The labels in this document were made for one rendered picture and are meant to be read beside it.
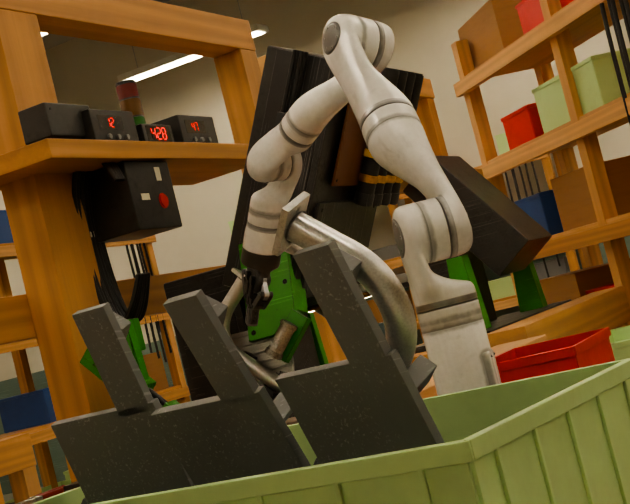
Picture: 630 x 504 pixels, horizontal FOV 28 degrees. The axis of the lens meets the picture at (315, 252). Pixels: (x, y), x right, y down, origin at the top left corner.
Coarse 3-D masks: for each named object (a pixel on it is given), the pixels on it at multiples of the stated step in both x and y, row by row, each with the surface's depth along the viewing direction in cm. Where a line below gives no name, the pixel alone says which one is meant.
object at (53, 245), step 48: (0, 48) 252; (0, 96) 253; (48, 96) 261; (240, 96) 344; (0, 144) 254; (48, 192) 254; (48, 240) 250; (48, 288) 251; (48, 336) 252; (48, 384) 252; (96, 384) 252
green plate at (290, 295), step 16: (240, 256) 262; (288, 256) 257; (272, 272) 257; (288, 272) 256; (272, 288) 257; (288, 288) 255; (304, 288) 262; (272, 304) 256; (288, 304) 254; (304, 304) 260; (272, 320) 255; (256, 336) 256; (272, 336) 255
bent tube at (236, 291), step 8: (240, 272) 257; (240, 280) 257; (232, 288) 257; (240, 288) 257; (232, 296) 257; (240, 296) 257; (232, 304) 257; (232, 312) 258; (224, 320) 257; (240, 352) 254; (248, 360) 252; (256, 360) 253; (256, 368) 251; (264, 368) 251; (256, 376) 251; (264, 376) 249; (272, 376) 249; (272, 384) 248
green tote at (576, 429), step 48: (528, 384) 142; (576, 384) 123; (624, 384) 132; (480, 432) 104; (528, 432) 111; (576, 432) 119; (624, 432) 129; (240, 480) 114; (288, 480) 111; (336, 480) 108; (384, 480) 106; (432, 480) 104; (480, 480) 102; (528, 480) 109; (576, 480) 117; (624, 480) 126
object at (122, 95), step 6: (120, 84) 295; (126, 84) 294; (132, 84) 295; (120, 90) 295; (126, 90) 294; (132, 90) 295; (120, 96) 295; (126, 96) 294; (132, 96) 295; (138, 96) 296
